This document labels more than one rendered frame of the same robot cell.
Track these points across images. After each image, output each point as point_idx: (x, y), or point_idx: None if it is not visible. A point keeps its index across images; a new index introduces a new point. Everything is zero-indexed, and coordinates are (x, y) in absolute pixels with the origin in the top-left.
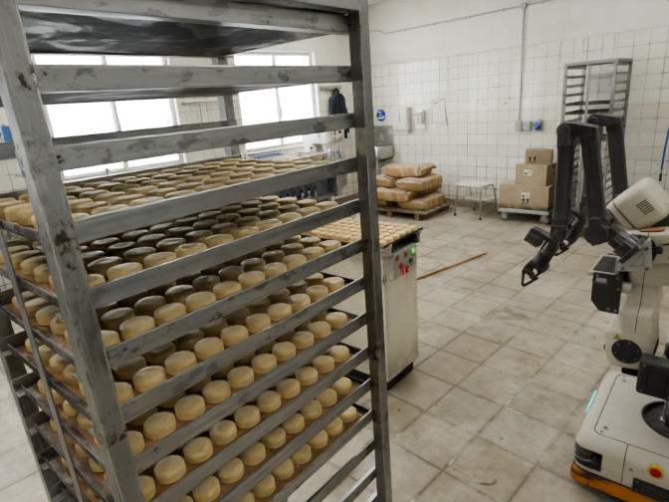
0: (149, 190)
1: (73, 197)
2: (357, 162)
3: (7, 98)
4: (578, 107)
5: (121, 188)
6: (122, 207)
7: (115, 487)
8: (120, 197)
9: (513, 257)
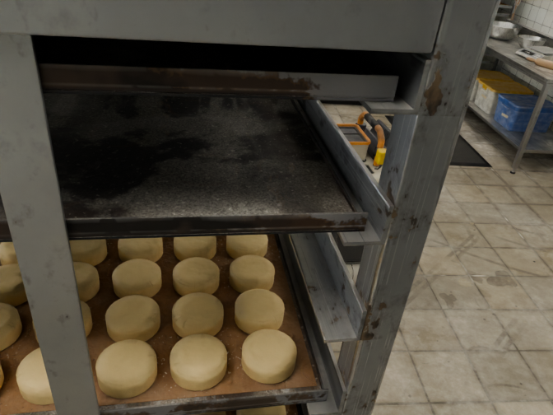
0: (177, 244)
1: (83, 303)
2: None
3: (412, 250)
4: None
5: (96, 249)
6: (276, 296)
7: None
8: (188, 275)
9: None
